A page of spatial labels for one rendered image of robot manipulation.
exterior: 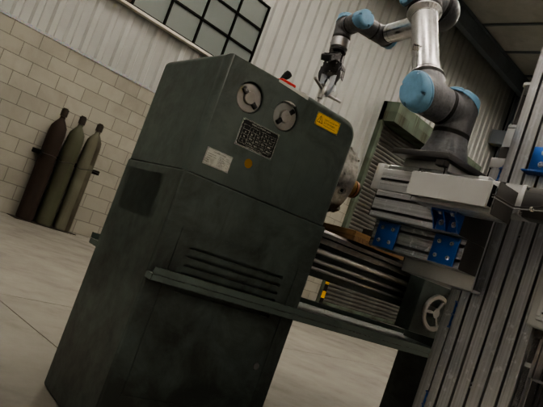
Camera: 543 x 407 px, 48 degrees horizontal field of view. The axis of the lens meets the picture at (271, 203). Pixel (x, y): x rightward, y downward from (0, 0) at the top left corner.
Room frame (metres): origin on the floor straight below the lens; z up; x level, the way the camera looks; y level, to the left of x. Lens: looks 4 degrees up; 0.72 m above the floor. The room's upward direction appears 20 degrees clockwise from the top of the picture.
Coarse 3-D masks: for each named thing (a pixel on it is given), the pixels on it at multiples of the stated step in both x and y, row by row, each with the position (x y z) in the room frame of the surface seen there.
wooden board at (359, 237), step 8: (328, 224) 2.50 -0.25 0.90; (336, 232) 2.45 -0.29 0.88; (344, 232) 2.41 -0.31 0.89; (352, 232) 2.38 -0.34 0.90; (352, 240) 2.37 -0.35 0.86; (360, 240) 2.38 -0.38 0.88; (368, 240) 2.41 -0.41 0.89; (376, 248) 2.43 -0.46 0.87; (392, 256) 2.49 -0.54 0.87; (400, 256) 2.52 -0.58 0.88
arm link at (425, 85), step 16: (400, 0) 2.00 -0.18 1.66; (416, 0) 1.94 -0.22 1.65; (432, 0) 1.92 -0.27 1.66; (448, 0) 1.98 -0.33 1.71; (416, 16) 1.93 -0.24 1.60; (432, 16) 1.92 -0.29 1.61; (416, 32) 1.90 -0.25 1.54; (432, 32) 1.89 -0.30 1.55; (416, 48) 1.88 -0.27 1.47; (432, 48) 1.86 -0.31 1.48; (416, 64) 1.85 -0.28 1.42; (432, 64) 1.83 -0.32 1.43; (416, 80) 1.79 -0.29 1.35; (432, 80) 1.78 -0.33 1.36; (400, 96) 1.84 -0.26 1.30; (416, 96) 1.78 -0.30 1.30; (432, 96) 1.77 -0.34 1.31; (448, 96) 1.80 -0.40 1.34; (416, 112) 1.82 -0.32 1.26; (432, 112) 1.81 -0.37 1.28; (448, 112) 1.81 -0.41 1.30
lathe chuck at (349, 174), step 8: (352, 152) 2.37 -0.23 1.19; (352, 160) 2.34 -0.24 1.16; (344, 168) 2.30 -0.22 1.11; (352, 168) 2.33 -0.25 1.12; (344, 176) 2.31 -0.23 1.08; (352, 176) 2.33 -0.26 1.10; (344, 184) 2.32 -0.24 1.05; (352, 184) 2.34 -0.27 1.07; (336, 192) 2.32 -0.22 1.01; (344, 192) 2.34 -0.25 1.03; (336, 200) 2.35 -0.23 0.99; (344, 200) 2.36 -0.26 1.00; (336, 208) 2.39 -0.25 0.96
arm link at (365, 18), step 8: (352, 16) 2.33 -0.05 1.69; (360, 16) 2.30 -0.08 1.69; (368, 16) 2.31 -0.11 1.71; (344, 24) 2.38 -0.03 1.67; (352, 24) 2.34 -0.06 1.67; (360, 24) 2.31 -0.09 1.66; (368, 24) 2.31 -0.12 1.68; (376, 24) 2.35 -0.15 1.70; (352, 32) 2.39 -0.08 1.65; (360, 32) 2.37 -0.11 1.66; (368, 32) 2.36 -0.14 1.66
